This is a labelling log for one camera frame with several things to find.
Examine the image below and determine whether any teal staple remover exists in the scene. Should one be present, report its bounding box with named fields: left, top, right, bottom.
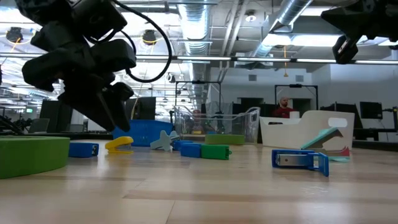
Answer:
left=300, top=126, right=351, bottom=164

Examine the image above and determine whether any green masking tape roll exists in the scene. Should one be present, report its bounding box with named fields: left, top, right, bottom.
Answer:
left=0, top=136, right=71, bottom=180
left=205, top=134, right=246, bottom=146

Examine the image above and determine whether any blue slotted plastic basket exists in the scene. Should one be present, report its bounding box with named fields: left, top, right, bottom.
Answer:
left=111, top=119, right=175, bottom=147

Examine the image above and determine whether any black computer monitor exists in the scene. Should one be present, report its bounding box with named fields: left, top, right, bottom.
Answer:
left=360, top=101, right=383, bottom=119

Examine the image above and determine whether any grey-blue toy plane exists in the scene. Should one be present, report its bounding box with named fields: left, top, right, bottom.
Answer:
left=150, top=129, right=181, bottom=152

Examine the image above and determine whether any white plastic bin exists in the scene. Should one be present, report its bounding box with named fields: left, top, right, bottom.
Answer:
left=259, top=110, right=356, bottom=150

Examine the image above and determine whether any blue mini stapler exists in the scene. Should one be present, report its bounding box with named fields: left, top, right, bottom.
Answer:
left=68, top=142, right=100, bottom=158
left=172, top=139, right=195, bottom=152
left=180, top=142, right=202, bottom=159

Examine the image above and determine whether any person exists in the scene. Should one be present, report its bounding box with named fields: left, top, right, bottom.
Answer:
left=273, top=96, right=296, bottom=119

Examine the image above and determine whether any black gantry frame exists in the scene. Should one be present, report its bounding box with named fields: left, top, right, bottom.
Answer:
left=275, top=83, right=320, bottom=110

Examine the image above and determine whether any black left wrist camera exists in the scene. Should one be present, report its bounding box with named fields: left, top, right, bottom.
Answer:
left=71, top=0, right=128, bottom=40

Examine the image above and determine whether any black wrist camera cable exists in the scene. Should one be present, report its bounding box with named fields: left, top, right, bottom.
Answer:
left=111, top=0, right=174, bottom=84

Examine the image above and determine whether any green mini stapler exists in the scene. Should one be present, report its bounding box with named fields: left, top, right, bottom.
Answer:
left=200, top=143, right=233, bottom=161

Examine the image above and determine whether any black acoustic panel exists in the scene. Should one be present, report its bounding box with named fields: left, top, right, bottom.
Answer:
left=39, top=99, right=75, bottom=133

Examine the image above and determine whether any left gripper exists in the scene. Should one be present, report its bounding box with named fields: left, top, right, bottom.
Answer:
left=21, top=24, right=138, bottom=133

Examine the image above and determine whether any clear plastic bin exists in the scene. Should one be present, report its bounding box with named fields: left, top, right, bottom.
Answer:
left=174, top=106, right=261, bottom=146

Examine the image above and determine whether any yellow mini stapler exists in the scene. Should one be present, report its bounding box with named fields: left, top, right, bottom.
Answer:
left=104, top=136, right=135, bottom=154

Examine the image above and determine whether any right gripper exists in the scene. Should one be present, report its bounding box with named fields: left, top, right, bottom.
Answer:
left=321, top=0, right=398, bottom=65

